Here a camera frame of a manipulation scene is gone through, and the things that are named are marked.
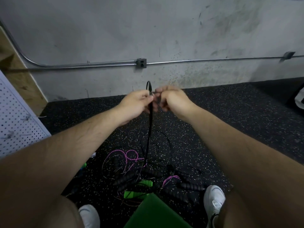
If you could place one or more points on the person's left forearm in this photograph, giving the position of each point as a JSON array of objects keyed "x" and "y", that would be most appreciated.
[{"x": 52, "y": 168}]

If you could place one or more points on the person's right forearm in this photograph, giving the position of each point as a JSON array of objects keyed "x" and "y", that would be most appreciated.
[{"x": 251, "y": 163}]

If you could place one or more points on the white pegboard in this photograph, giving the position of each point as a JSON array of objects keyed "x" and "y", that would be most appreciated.
[{"x": 16, "y": 121}]

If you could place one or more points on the white right shoe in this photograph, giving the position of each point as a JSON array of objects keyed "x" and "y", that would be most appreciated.
[{"x": 213, "y": 204}]

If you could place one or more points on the person's right hand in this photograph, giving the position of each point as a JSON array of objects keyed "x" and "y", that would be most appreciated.
[{"x": 175, "y": 101}]

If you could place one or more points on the white shoe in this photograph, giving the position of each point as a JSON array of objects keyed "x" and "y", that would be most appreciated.
[
  {"x": 213, "y": 204},
  {"x": 89, "y": 217}
]

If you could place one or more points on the grey electrical junction box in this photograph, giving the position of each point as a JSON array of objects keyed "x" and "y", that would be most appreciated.
[{"x": 141, "y": 63}]

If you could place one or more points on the metal conduit pipe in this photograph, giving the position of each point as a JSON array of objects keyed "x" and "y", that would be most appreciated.
[{"x": 95, "y": 64}]

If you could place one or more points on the small white object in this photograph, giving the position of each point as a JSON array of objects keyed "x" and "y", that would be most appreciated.
[{"x": 299, "y": 98}]

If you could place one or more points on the white left shoe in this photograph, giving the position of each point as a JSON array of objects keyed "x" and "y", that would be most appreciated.
[{"x": 89, "y": 217}]

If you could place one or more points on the person's left hand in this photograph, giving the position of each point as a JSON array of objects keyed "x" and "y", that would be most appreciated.
[{"x": 134, "y": 105}]

